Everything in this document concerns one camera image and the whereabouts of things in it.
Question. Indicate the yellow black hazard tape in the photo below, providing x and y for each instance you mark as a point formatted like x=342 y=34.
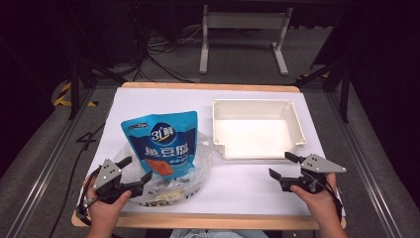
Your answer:
x=62 y=95

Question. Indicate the aluminium floor rail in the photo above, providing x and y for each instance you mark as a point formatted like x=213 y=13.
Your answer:
x=49 y=162
x=363 y=162

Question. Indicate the white metal stand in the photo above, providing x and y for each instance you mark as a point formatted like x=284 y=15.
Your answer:
x=244 y=20

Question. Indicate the black tripod stand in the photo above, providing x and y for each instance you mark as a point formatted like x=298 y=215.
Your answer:
x=344 y=89
x=75 y=86

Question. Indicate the person's right hand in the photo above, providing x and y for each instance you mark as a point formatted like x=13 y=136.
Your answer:
x=322 y=206

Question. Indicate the person's left hand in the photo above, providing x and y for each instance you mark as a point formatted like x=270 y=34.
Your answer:
x=104 y=213

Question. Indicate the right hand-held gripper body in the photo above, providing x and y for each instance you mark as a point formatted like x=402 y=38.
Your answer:
x=318 y=164

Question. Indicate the white paper sheet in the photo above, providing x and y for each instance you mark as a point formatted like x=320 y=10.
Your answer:
x=237 y=188

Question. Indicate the blue snack bag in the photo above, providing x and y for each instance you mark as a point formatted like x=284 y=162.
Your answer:
x=166 y=145

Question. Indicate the clear plastic bag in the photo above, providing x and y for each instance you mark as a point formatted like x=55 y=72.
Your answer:
x=198 y=165

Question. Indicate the white plastic box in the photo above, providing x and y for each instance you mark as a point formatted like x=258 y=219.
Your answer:
x=254 y=135

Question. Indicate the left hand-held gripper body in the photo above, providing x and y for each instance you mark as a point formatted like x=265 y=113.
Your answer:
x=106 y=173

